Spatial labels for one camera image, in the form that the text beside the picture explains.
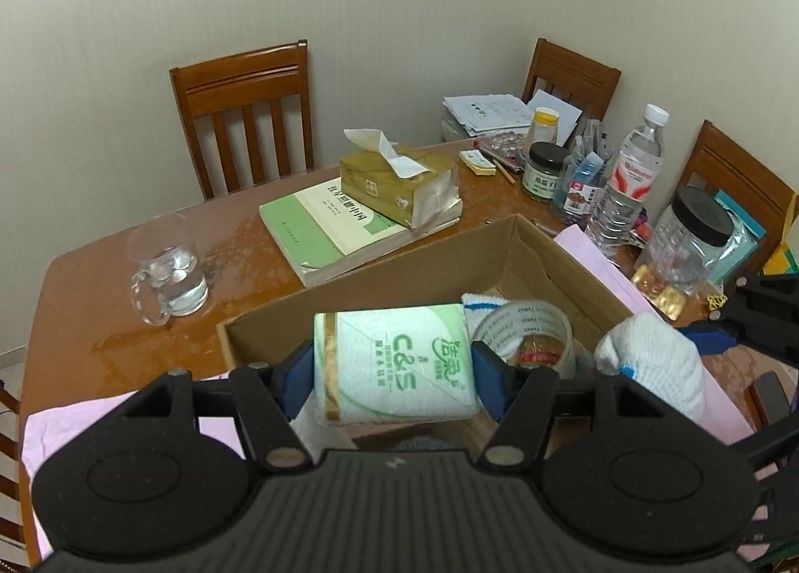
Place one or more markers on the white sock with blue stripe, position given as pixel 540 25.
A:
pixel 655 360
pixel 480 304

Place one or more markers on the green printed tape roll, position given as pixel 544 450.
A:
pixel 530 314

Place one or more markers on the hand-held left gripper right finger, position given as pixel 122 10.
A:
pixel 490 373

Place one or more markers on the large clear jar black lid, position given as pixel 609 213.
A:
pixel 680 248

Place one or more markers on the teal foil packet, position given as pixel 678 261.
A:
pixel 746 236

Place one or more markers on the pencil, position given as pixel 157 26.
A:
pixel 499 167

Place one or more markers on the white papers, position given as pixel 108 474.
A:
pixel 487 111

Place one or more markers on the yellow tissue box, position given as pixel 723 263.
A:
pixel 387 186

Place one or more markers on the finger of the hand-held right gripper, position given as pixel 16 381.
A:
pixel 711 336
pixel 774 439

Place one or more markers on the yellow sticky notes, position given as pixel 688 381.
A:
pixel 477 163

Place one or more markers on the yellow green paper bag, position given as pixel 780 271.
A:
pixel 783 261

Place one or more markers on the brown cardboard box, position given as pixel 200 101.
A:
pixel 399 279

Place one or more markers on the small jar dark lid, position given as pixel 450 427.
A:
pixel 546 173

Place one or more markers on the clear pen holder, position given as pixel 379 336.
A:
pixel 580 192

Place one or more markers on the glass mug with water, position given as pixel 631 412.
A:
pixel 168 273

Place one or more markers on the green book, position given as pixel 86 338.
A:
pixel 312 229

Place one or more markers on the green tissue pack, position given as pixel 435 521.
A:
pixel 387 360

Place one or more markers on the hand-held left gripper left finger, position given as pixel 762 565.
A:
pixel 298 373

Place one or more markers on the small jar yellow lid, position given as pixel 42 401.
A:
pixel 544 126

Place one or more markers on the wooden chair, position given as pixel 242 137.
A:
pixel 568 70
pixel 730 167
pixel 243 79
pixel 9 473

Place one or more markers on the pink table cloth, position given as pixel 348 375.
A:
pixel 81 423

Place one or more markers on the clear water bottle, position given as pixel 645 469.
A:
pixel 630 179

